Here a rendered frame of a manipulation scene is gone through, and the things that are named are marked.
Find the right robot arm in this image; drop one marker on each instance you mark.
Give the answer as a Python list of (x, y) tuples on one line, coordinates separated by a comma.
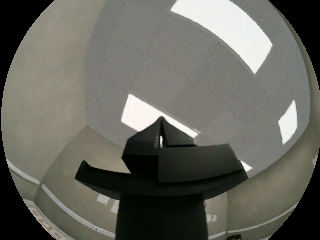
[(236, 237)]

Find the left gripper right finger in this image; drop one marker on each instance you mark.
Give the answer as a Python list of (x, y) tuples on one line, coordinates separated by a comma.
[(174, 137)]

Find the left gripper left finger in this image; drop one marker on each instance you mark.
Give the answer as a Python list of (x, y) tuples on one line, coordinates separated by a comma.
[(148, 137)]

